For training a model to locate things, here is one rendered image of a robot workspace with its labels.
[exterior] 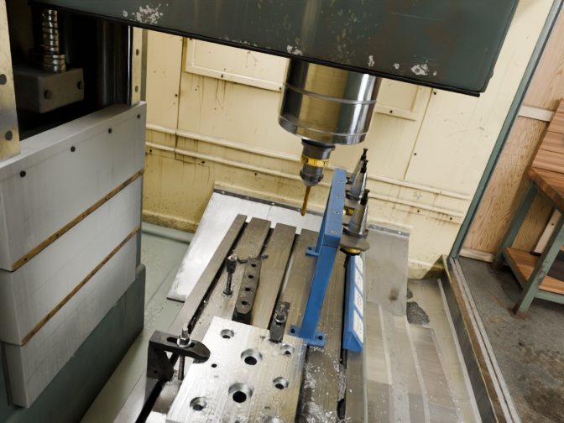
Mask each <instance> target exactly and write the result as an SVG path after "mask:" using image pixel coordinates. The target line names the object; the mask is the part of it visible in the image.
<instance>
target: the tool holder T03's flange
mask: <svg viewBox="0 0 564 423"><path fill-rule="evenodd" d="M301 144H302V145H304V146H305V147H307V148H309V149H314V150H317V151H323V152H331V151H334V150H335V149H336V146H335V145H332V144H322V143H317V142H314V141H310V140H307V139H304V138H301Z"/></svg>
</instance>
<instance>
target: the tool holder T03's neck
mask: <svg viewBox="0 0 564 423"><path fill-rule="evenodd" d="M302 154H303V155H304V156H306V157H308V158H311V159H318V160H327V159H330V155H331V152H323V151H317V150H314V149H309V148H307V147H305V146H304V145H303V149H302ZM300 161H301V162H302V163H304V162H303V161H302V160H300ZM304 164H306V163H304ZM306 165H309V166H313V167H318V168H324V167H326V166H322V167H320V166H314V165H310V164H306Z"/></svg>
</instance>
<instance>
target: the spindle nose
mask: <svg viewBox="0 0 564 423"><path fill-rule="evenodd" d="M383 80H384V78H381V77H377V76H369V75H364V74H360V73H356V72H352V71H348V70H340V69H336V68H331V67H327V66H323V65H316V64H312V63H307V62H303V61H298V60H291V59H287V58H286V63H285V72H284V77H283V82H282V87H281V93H280V98H279V107H278V119H277V122H278V124H279V125H280V126H281V127H282V129H284V130H285V131H287V132H288V133H291V134H293V135H295V136H297V137H300V138H304V139H307V140H310V141H314V142H317V143H322V144H332V145H356V144H360V143H362V142H363V141H365V140H366V137H367V135H368V132H369V130H370V127H371V124H372V121H373V115H374V112H375V108H376V105H377V102H378V101H377V99H378V98H379V93H380V90H381V86H382V84H383Z"/></svg>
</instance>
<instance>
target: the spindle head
mask: <svg viewBox="0 0 564 423"><path fill-rule="evenodd" d="M519 2H520V0H31V1H28V5H29V6H34V7H38V8H45V9H49V10H54V11H58V12H62V13H70V14H74V15H78V16H82V17H87V18H94V19H99V20H102V21H107V22H111V23H115V24H123V25H127V26H132V27H135V28H140V29H147V30H152V31H156V32H160V33H165V34H172V35H176V36H180V37H185V38H189V39H196V40H200V41H205V42H209V43H213V44H221V45H226V46H229V47H233V48H238V49H242V50H250V51H254V52H259V53H262V54H266V55H274V56H278V57H283V58H287V59H291V60H298V61H303V62H307V63H312V64H316V65H323V66H327V67H331V68H336V69H340V70H345V71H352V72H356V73H360V74H364V75H369V76H377V77H381V78H384V79H389V80H393V81H401V82H405V83H410V84H414V85H417V86H425V87H430V88H434V89H438V90H443V91H449V92H454V93H458V94H463V95H467V96H471V97H480V95H481V94H480V93H485V92H486V90H487V87H488V84H489V81H490V79H491V78H492V77H493V75H494V67H495V66H496V63H497V60H498V58H499V54H500V52H501V49H502V47H503V45H504V41H505V39H506V36H507V33H508V32H509V28H510V25H511V23H512V21H513V18H514V15H515V12H516V9H517V7H518V5H519ZM479 92H480V93H479Z"/></svg>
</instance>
